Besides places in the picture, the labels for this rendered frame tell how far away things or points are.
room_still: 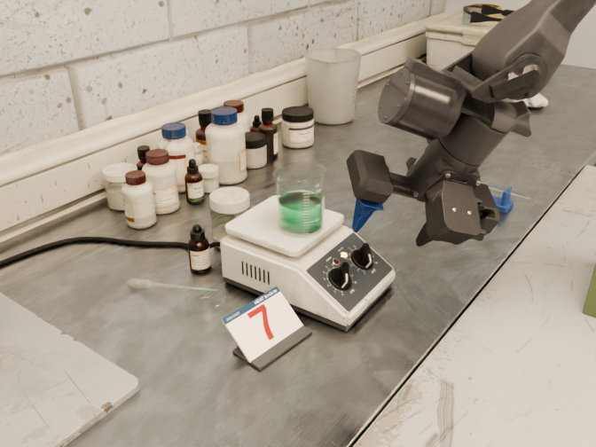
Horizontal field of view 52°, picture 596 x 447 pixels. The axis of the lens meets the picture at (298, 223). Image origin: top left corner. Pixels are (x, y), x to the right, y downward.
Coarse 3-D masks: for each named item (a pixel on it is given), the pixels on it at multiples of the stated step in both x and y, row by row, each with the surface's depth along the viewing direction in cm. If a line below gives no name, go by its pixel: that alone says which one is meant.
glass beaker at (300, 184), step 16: (288, 176) 79; (304, 176) 79; (320, 176) 77; (288, 192) 74; (304, 192) 74; (320, 192) 75; (288, 208) 75; (304, 208) 75; (320, 208) 76; (288, 224) 76; (304, 224) 76; (320, 224) 77
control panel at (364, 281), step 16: (352, 240) 81; (336, 256) 78; (320, 272) 75; (352, 272) 77; (368, 272) 79; (384, 272) 80; (336, 288) 74; (352, 288) 76; (368, 288) 77; (352, 304) 74
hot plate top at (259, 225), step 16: (256, 208) 84; (272, 208) 84; (240, 224) 80; (256, 224) 80; (272, 224) 80; (336, 224) 80; (256, 240) 77; (272, 240) 76; (288, 240) 76; (304, 240) 76
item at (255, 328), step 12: (276, 300) 75; (252, 312) 72; (264, 312) 73; (276, 312) 74; (288, 312) 75; (228, 324) 70; (240, 324) 71; (252, 324) 71; (264, 324) 72; (276, 324) 73; (288, 324) 74; (240, 336) 70; (252, 336) 71; (264, 336) 71; (276, 336) 72; (252, 348) 70
